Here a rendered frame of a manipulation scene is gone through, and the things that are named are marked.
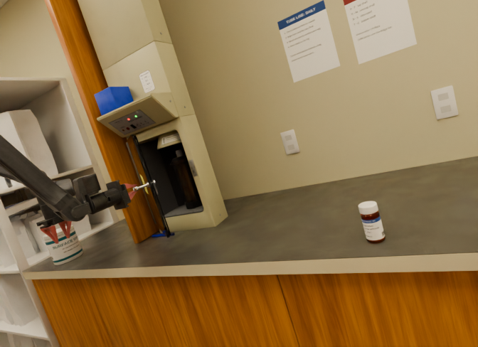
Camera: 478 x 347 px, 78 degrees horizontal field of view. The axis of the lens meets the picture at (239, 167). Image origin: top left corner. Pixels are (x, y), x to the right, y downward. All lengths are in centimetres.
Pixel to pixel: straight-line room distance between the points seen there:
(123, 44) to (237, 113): 61
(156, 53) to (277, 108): 60
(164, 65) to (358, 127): 85
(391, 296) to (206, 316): 59
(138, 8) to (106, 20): 18
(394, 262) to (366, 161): 74
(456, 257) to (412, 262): 8
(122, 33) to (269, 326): 119
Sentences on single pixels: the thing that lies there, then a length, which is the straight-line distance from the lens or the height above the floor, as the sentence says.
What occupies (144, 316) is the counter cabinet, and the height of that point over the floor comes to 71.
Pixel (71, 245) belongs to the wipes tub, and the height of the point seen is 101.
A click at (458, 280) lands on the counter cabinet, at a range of 81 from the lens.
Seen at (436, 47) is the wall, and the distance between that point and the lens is 139.
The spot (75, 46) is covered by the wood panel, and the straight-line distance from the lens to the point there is 152.
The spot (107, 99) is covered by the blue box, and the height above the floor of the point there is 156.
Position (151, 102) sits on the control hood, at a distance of 115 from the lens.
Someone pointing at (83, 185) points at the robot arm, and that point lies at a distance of 106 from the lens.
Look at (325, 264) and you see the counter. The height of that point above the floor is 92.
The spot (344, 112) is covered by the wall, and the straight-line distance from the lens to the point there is 139.
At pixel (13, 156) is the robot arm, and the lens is 101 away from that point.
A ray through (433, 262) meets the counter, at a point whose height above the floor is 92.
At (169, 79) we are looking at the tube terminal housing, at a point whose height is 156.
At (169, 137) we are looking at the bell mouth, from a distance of 129.
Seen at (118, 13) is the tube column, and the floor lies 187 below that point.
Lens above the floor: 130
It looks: 7 degrees down
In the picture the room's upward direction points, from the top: 17 degrees counter-clockwise
